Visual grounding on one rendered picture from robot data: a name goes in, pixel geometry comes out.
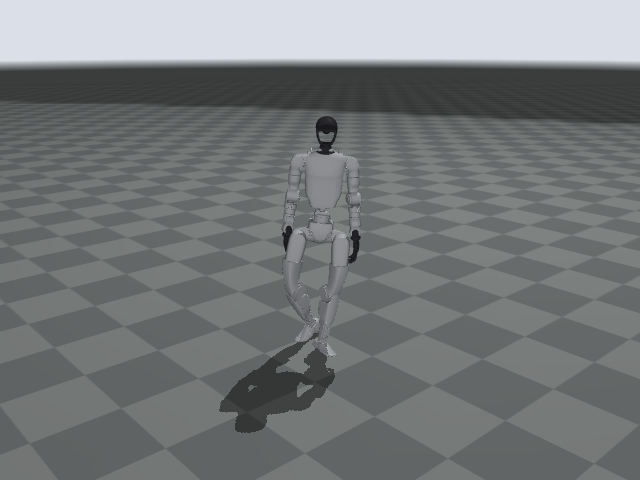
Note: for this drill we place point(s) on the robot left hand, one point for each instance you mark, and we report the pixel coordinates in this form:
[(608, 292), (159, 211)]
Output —
[(355, 237)]

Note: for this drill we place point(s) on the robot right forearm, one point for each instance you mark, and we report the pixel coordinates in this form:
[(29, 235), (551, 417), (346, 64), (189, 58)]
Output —
[(289, 214)]

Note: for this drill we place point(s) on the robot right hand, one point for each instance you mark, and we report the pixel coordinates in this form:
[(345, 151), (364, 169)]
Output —
[(286, 236)]

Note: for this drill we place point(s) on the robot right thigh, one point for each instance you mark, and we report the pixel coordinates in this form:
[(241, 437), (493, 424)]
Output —
[(292, 262)]

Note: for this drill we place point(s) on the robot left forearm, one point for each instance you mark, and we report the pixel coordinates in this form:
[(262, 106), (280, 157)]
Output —
[(354, 217)]

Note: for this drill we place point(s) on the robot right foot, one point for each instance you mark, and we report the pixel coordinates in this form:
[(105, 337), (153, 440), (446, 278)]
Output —
[(307, 332)]

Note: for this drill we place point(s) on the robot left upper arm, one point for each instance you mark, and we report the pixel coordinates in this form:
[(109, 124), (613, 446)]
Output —
[(353, 197)]

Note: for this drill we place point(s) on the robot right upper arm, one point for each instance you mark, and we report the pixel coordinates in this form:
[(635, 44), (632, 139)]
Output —
[(297, 162)]

